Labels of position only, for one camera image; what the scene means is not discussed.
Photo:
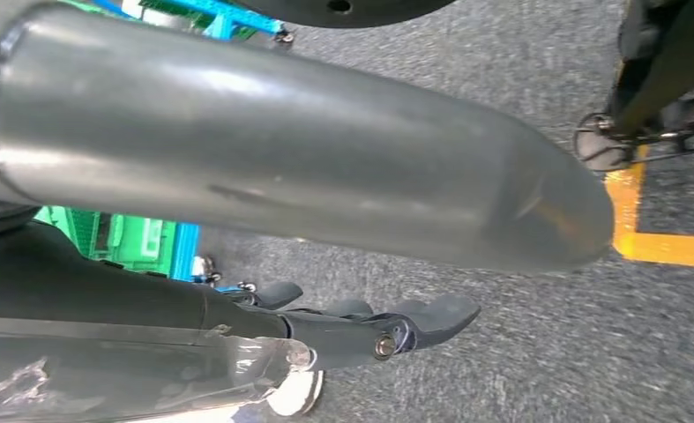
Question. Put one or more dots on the robot grey leg shell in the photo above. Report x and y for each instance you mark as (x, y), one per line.
(265, 146)

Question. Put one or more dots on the robot dark grey foot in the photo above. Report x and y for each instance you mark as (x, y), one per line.
(662, 58)

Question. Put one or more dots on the dark right robot hand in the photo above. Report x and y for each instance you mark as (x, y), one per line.
(119, 303)

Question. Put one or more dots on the robot dark hip cover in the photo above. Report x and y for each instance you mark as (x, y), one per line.
(393, 11)

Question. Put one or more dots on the blue metal shelf rack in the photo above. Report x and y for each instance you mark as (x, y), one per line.
(186, 251)

